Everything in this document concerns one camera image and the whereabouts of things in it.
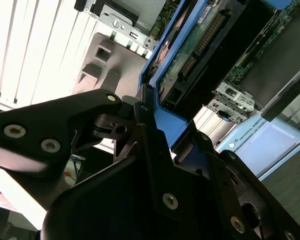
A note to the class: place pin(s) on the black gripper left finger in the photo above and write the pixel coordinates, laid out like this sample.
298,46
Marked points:
52,117

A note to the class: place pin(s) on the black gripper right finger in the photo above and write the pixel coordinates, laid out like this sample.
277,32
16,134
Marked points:
240,195

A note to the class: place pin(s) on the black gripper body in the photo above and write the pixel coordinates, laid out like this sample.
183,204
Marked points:
110,207

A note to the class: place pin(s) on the hard disk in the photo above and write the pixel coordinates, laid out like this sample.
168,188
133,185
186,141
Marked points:
202,50

